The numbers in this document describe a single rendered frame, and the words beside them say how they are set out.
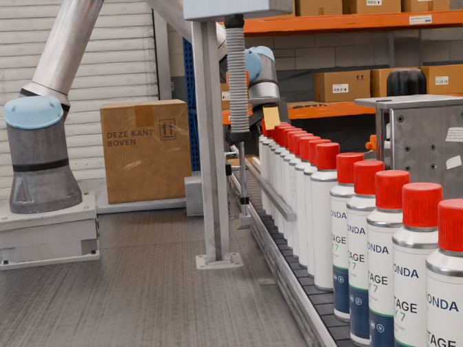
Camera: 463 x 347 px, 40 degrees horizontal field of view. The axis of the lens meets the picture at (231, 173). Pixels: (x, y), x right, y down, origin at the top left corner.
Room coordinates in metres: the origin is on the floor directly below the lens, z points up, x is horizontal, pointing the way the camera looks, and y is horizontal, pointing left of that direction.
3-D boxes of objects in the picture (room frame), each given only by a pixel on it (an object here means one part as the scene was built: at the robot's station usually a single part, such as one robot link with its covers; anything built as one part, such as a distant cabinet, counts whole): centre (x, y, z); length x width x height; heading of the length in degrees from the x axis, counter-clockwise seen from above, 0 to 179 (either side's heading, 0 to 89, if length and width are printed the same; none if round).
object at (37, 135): (1.34, 0.41, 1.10); 0.13 x 0.12 x 0.14; 18
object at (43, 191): (1.33, 0.40, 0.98); 0.15 x 0.15 x 0.10
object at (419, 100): (0.82, -0.24, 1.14); 0.14 x 0.11 x 0.01; 4
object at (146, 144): (1.89, 0.25, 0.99); 0.30 x 0.24 x 0.27; 9
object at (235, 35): (1.07, -0.02, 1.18); 0.04 x 0.04 x 0.21
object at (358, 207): (0.68, -0.15, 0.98); 0.05 x 0.05 x 0.20
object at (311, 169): (0.92, -0.13, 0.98); 0.05 x 0.05 x 0.20
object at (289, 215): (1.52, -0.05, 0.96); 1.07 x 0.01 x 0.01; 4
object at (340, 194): (0.75, -0.14, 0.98); 0.05 x 0.05 x 0.20
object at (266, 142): (1.34, -0.10, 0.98); 0.05 x 0.05 x 0.20
